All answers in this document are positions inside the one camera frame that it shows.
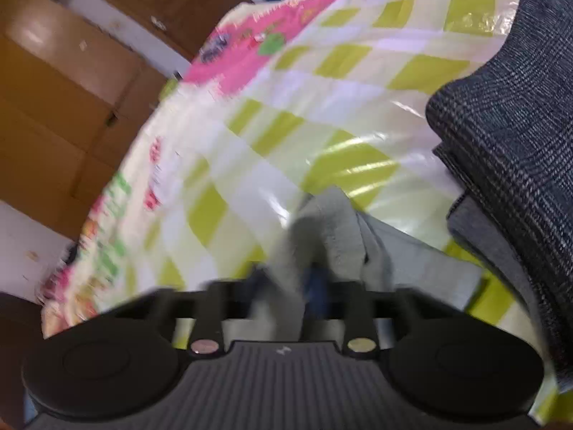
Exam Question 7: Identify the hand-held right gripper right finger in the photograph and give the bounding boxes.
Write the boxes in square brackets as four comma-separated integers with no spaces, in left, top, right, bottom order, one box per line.
[304,266,430,359]

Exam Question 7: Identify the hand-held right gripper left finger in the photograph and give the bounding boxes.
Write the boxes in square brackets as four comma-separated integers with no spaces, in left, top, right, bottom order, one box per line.
[148,265,276,359]

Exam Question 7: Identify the light grey pants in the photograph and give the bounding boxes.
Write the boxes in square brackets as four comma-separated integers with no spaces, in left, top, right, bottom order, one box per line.
[248,188,486,345]

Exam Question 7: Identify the dark plaid folded pants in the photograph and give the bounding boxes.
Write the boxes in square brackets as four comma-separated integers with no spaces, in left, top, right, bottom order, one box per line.
[425,0,573,386]

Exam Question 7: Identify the grey folded cloth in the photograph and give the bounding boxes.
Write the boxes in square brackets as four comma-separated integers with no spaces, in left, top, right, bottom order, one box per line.
[447,195,544,319]

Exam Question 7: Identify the green checkered plastic sheet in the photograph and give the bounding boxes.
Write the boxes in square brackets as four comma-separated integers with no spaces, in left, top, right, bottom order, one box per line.
[96,0,573,426]

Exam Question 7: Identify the pink printed blanket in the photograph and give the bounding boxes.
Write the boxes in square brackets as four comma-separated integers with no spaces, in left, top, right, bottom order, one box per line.
[40,0,347,341]

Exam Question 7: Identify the brown wooden wardrobe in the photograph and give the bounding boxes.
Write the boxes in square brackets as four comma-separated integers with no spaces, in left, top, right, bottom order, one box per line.
[0,0,251,243]

